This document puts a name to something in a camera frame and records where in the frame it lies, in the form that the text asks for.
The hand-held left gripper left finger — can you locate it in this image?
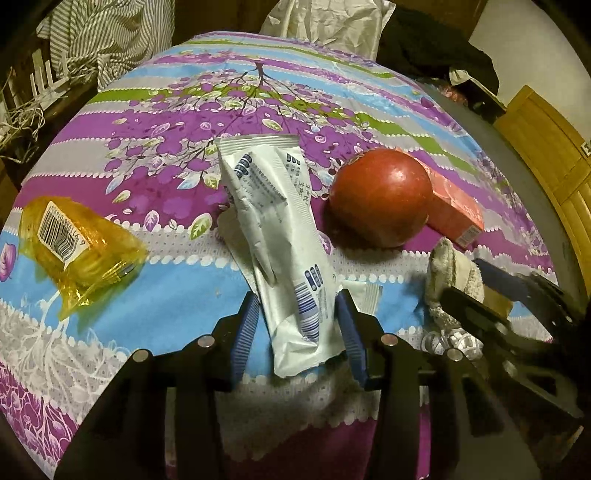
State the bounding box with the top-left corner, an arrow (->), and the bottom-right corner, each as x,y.
53,291 -> 262,480

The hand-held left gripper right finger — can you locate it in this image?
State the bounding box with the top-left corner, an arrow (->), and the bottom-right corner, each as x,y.
335,288 -> 541,480

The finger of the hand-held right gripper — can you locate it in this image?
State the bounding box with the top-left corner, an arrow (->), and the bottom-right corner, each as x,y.
473,258 -> 583,334
438,287 -> 519,352

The tan sponge block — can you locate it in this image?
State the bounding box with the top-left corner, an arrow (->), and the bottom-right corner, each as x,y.
480,286 -> 514,320

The white plastic packet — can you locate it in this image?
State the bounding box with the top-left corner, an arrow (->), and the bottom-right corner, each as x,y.
215,134 -> 345,379

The white crumpled wrapper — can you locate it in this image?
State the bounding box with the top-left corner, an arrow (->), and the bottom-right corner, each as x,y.
421,327 -> 484,361

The white sock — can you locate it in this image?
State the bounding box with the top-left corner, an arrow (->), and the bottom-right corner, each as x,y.
424,237 -> 485,324

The red cardboard box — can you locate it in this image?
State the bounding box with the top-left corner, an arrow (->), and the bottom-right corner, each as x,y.
397,148 -> 485,247

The light wooden cabinet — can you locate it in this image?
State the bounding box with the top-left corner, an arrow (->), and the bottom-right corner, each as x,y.
492,84 -> 591,287

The red apple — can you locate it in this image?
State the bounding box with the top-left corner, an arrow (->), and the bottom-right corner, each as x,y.
329,148 -> 434,248

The yellow plastic wrapper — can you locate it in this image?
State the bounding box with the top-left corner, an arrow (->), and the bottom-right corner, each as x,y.
19,196 -> 145,321

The floral striped blanket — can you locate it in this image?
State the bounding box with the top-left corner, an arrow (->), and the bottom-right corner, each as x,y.
0,30 -> 561,480

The dark cloth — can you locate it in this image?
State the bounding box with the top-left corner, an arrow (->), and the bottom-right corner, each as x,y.
376,7 -> 504,109

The cream crumpled plastic bag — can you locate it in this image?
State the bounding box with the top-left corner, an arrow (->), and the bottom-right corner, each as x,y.
259,0 -> 398,58

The white slatted rack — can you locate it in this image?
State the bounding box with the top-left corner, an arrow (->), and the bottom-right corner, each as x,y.
0,48 -> 81,162

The striped grey cloth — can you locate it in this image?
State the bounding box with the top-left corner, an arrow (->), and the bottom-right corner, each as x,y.
36,0 -> 185,90

